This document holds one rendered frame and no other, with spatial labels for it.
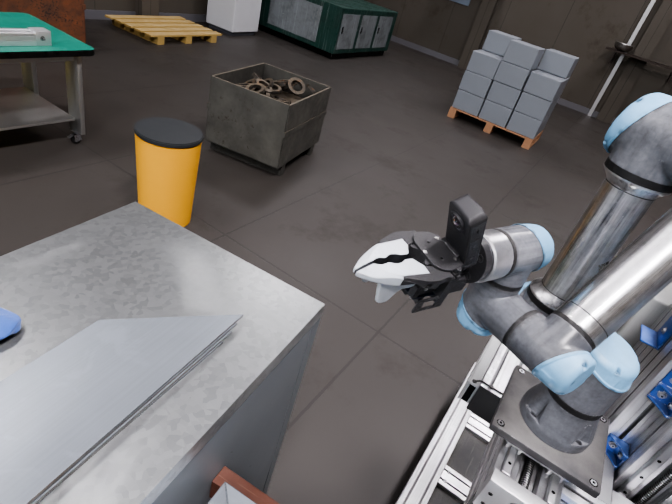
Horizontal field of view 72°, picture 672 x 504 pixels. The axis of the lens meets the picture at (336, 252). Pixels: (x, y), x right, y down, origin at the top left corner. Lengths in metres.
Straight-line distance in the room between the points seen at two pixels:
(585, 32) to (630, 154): 10.77
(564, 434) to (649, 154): 0.55
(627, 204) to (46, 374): 1.01
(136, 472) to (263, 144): 3.32
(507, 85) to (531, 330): 6.55
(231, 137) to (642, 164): 3.48
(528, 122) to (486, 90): 0.74
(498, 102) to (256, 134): 4.21
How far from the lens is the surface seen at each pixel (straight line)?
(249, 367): 0.94
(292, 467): 2.07
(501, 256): 0.68
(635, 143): 0.91
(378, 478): 2.15
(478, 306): 0.78
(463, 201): 0.57
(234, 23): 8.67
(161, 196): 2.99
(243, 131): 3.98
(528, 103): 7.16
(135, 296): 1.07
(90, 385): 0.88
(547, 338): 0.74
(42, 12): 6.06
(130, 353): 0.92
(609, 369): 0.99
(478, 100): 7.31
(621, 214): 0.94
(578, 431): 1.09
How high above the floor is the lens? 1.76
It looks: 33 degrees down
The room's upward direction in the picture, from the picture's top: 17 degrees clockwise
